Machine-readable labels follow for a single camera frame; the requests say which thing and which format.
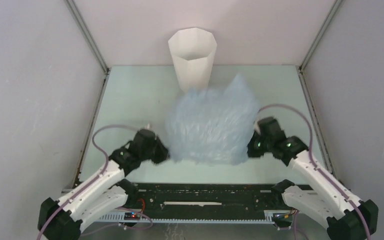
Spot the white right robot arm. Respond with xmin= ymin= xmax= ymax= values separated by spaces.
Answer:
xmin=248 ymin=117 xmax=379 ymax=240

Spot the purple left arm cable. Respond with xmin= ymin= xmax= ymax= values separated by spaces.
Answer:
xmin=36 ymin=124 xmax=155 ymax=240

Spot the aluminium right corner post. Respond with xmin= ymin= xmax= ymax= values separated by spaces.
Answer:
xmin=299 ymin=0 xmax=344 ymax=72

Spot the white octagonal trash bin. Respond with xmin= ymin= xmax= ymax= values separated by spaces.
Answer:
xmin=168 ymin=27 xmax=218 ymax=93

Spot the white slotted cable duct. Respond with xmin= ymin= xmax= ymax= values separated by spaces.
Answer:
xmin=95 ymin=210 xmax=288 ymax=224

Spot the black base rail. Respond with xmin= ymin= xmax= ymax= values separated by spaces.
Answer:
xmin=124 ymin=183 xmax=292 ymax=218

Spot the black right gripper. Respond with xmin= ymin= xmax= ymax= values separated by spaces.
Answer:
xmin=237 ymin=131 xmax=273 ymax=159

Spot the aluminium corner post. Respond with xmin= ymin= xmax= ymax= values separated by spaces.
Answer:
xmin=299 ymin=0 xmax=344 ymax=72
xmin=64 ymin=0 xmax=110 ymax=74

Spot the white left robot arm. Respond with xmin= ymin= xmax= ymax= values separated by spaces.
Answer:
xmin=37 ymin=127 xmax=169 ymax=240

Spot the blue plastic trash bag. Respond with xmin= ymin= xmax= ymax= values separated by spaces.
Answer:
xmin=165 ymin=75 xmax=260 ymax=166

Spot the aluminium left corner post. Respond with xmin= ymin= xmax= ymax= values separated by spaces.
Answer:
xmin=64 ymin=0 xmax=110 ymax=74

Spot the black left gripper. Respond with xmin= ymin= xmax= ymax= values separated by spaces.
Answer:
xmin=140 ymin=134 xmax=175 ymax=164

